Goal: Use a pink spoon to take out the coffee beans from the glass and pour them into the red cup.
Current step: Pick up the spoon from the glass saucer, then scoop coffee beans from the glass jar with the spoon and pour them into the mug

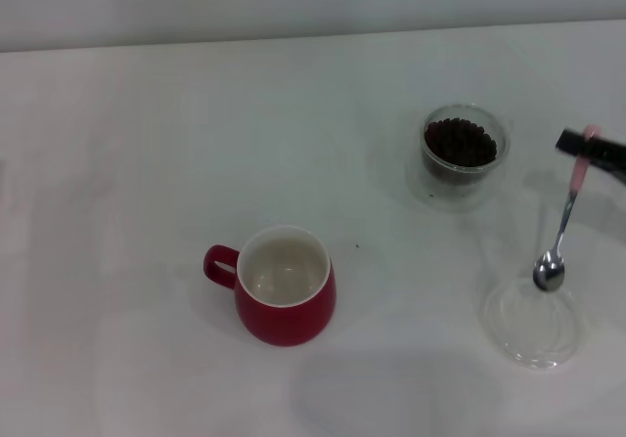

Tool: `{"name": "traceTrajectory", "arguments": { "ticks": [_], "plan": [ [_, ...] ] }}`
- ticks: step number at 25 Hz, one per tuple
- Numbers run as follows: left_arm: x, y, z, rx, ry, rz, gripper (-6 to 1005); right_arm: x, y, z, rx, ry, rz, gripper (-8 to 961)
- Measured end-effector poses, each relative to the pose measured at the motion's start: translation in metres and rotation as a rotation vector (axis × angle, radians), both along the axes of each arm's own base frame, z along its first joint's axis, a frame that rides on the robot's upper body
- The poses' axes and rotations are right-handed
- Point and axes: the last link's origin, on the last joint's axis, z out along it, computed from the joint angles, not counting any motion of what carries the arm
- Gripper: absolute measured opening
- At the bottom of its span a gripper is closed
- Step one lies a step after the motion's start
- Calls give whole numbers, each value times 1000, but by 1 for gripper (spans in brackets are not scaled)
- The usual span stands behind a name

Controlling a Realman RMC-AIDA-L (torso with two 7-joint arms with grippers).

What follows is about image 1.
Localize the red ceramic mug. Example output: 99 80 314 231
202 224 337 348

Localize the clear shallow glass dish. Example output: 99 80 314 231
481 278 586 371

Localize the clear double-walled glass cup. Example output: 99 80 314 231
408 103 514 212

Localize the pink-handled metal spoon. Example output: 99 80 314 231
531 123 602 293

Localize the coffee beans pile in glass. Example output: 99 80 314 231
423 116 499 184

